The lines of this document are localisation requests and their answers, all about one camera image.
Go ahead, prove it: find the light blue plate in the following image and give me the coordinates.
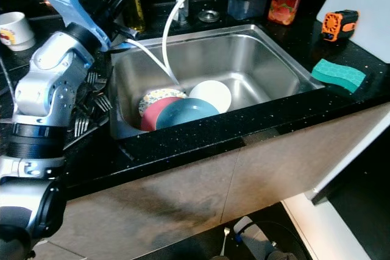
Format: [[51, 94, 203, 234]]
[[155, 97, 220, 130]]

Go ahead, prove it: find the red plate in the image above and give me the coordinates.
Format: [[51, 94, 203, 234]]
[[140, 97, 183, 132]]

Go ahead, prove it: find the white printed cup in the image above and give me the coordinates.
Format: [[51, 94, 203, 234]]
[[0, 12, 37, 52]]

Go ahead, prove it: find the white bowl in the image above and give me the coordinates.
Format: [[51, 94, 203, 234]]
[[189, 80, 232, 114]]

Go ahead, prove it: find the stainless steel sink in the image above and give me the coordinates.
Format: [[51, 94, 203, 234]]
[[108, 24, 325, 140]]

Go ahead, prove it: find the brown cabinet door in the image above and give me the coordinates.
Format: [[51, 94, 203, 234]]
[[58, 138, 250, 260], [222, 103, 390, 224]]

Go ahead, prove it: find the orange black handheld device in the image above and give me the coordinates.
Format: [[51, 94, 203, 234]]
[[321, 10, 359, 43]]

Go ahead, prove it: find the green sponge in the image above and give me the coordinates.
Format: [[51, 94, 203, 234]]
[[311, 59, 366, 93]]

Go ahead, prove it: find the white cutting board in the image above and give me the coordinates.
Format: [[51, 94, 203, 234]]
[[316, 0, 390, 64]]

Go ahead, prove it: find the thin white hose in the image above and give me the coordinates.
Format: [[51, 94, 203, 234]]
[[128, 40, 177, 84]]

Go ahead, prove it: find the thick white hose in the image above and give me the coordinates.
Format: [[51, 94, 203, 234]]
[[161, 0, 220, 85]]

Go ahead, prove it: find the chrome counter hole ring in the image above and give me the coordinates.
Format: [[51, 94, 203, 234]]
[[198, 9, 221, 23]]

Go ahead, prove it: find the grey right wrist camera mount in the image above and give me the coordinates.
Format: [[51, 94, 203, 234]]
[[232, 216, 269, 258]]

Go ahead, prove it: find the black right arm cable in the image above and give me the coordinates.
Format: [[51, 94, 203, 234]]
[[236, 220, 311, 260]]

